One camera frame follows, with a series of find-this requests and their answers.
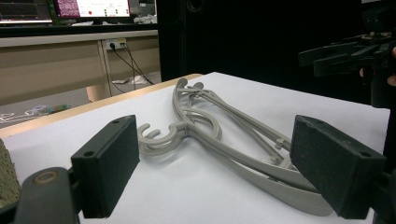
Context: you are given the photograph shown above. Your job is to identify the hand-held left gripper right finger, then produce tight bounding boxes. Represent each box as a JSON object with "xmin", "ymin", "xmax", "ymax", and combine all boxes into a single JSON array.
[{"xmin": 289, "ymin": 114, "xmax": 388, "ymax": 220}]

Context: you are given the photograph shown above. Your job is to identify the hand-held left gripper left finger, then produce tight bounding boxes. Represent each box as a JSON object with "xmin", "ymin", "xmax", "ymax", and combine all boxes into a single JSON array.
[{"xmin": 70, "ymin": 114, "xmax": 141, "ymax": 219}]

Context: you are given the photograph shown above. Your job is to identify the grey plastic clothes hanger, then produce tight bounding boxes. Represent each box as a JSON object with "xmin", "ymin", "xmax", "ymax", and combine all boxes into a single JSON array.
[
  {"xmin": 137, "ymin": 77, "xmax": 318, "ymax": 192},
  {"xmin": 137, "ymin": 77, "xmax": 334, "ymax": 217}
]

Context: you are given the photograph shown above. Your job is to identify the black curtain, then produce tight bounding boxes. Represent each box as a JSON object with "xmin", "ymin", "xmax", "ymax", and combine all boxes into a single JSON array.
[{"xmin": 156, "ymin": 0, "xmax": 396, "ymax": 106}]

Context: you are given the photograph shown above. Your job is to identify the small clutter of plastic bits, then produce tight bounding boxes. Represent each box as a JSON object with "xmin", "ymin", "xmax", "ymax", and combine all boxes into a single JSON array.
[{"xmin": 30, "ymin": 104, "xmax": 70, "ymax": 116}]

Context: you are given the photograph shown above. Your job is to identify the crumpled papers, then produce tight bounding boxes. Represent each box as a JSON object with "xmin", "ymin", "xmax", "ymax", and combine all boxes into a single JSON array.
[{"xmin": 111, "ymin": 75, "xmax": 148, "ymax": 86}]

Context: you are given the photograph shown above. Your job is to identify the green speckled sponge block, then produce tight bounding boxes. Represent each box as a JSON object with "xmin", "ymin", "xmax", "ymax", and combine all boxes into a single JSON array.
[{"xmin": 0, "ymin": 138, "xmax": 21, "ymax": 208}]

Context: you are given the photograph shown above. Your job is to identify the beige office desk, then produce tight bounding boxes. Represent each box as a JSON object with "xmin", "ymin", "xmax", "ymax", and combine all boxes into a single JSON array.
[{"xmin": 0, "ymin": 29, "xmax": 162, "ymax": 106}]

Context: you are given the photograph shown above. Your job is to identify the white crumpled cloth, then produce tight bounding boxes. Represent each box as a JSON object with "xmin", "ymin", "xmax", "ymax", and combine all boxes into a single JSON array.
[{"xmin": 133, "ymin": 13, "xmax": 159, "ymax": 25}]

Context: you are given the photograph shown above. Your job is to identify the bright computer monitor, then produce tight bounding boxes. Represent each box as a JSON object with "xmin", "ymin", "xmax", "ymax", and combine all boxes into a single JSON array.
[{"xmin": 52, "ymin": 0, "xmax": 133, "ymax": 25}]

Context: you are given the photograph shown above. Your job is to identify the dark computer monitor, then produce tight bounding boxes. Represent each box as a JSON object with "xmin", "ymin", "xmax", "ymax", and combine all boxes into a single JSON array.
[{"xmin": 0, "ymin": 0, "xmax": 53, "ymax": 25}]

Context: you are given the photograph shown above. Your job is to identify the black cable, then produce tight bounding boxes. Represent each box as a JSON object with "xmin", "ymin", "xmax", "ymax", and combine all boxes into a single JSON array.
[
  {"xmin": 110, "ymin": 43, "xmax": 155, "ymax": 87},
  {"xmin": 122, "ymin": 42, "xmax": 138, "ymax": 91}
]

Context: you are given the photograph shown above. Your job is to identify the white wall socket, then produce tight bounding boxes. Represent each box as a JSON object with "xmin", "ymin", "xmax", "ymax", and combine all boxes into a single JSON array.
[{"xmin": 105, "ymin": 37, "xmax": 128, "ymax": 51}]

